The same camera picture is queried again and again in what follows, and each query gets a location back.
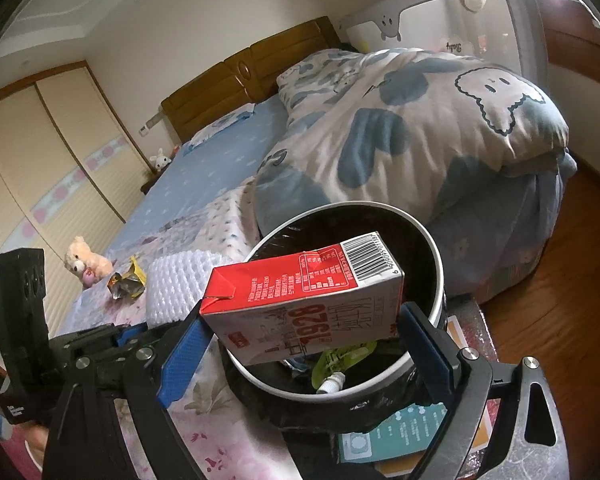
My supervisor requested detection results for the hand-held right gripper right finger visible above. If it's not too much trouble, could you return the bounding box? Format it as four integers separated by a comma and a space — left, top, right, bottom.
397, 302, 569, 480

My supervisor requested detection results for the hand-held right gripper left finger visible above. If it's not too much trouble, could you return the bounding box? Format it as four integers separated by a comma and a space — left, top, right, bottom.
40, 302, 217, 480

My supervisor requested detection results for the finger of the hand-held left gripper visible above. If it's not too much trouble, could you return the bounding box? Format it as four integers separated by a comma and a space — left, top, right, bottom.
49, 322, 153, 383

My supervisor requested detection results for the white foam net sleeve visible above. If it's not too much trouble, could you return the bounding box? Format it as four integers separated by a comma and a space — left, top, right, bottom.
144, 249, 232, 329

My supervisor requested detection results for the green drink pouch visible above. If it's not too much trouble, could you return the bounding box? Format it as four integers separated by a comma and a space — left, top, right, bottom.
311, 341, 378, 395

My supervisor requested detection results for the white-rimmed black trash bin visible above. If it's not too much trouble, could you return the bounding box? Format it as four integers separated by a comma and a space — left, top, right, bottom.
220, 201, 449, 422

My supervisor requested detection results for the red milk carton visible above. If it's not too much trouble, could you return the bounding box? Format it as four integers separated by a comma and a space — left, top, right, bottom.
199, 232, 406, 366

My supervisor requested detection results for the yellow snack wrapper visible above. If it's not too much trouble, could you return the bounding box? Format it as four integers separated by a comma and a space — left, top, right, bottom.
107, 255, 146, 301

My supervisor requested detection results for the floral patterned blanket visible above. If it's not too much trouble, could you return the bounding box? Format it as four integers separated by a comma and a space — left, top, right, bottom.
100, 185, 307, 480

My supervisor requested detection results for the teal booklet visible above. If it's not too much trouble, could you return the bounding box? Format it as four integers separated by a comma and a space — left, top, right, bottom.
337, 402, 492, 467

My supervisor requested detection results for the beige teddy bear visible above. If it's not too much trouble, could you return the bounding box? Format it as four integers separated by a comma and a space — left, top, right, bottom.
63, 235, 115, 290

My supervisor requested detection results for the cream sliding door wardrobe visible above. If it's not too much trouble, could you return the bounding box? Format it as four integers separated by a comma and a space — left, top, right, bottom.
0, 60, 154, 377

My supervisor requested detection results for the blue sheeted bed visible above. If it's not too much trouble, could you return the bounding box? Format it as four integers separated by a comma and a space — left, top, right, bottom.
50, 97, 579, 341

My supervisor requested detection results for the blue and white printed duvet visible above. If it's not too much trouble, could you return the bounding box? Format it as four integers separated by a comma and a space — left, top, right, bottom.
254, 48, 579, 242

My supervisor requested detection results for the blue and white pillow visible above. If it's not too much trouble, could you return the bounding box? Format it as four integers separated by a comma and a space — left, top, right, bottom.
187, 102, 257, 147

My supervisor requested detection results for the wooden headboard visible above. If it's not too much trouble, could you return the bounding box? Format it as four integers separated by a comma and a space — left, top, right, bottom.
160, 16, 342, 144

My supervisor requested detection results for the wooden dresser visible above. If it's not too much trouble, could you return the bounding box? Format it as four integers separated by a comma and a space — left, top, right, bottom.
536, 0, 600, 87

